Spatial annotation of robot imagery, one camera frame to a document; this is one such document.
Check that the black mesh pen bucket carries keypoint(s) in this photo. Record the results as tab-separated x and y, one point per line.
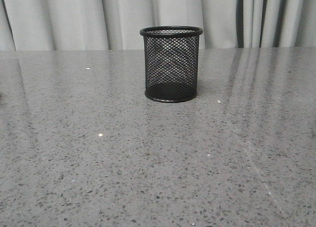
171	62

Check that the grey pleated curtain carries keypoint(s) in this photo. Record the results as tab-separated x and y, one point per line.
115	24

